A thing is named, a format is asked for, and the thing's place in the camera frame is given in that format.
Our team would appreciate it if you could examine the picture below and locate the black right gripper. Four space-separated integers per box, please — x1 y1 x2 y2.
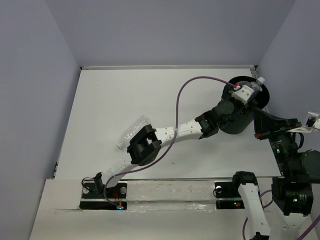
252 105 302 174

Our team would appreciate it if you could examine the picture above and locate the white-capped clear bottle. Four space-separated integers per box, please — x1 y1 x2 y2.
238 77 266 100

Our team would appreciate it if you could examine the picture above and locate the large clear unlabelled bottle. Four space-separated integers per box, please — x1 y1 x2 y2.
116 115 151 150

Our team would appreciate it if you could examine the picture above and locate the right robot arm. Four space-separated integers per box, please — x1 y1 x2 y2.
230 108 320 240

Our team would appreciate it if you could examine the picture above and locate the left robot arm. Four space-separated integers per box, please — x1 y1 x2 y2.
93 85 259 198

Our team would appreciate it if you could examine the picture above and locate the black cylindrical bin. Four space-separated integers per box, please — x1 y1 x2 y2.
219 76 270 135

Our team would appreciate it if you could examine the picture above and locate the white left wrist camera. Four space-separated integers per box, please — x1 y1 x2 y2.
231 85 254 105

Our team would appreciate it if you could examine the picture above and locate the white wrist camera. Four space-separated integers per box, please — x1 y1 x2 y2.
288 112 320 134
231 85 254 105

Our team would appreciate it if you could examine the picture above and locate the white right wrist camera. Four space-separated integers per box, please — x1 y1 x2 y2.
288 112 320 134

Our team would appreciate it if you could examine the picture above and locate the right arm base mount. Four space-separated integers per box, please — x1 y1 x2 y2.
212 171 258 210

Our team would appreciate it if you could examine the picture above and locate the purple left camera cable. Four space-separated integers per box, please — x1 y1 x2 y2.
102 75 240 208

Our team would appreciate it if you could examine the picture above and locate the purple camera cable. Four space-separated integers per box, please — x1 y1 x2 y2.
102 75 240 208
242 189 320 240

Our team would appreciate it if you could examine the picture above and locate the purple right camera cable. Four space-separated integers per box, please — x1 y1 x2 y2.
242 189 320 240

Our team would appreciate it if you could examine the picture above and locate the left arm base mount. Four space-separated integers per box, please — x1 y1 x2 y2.
79 177 128 211

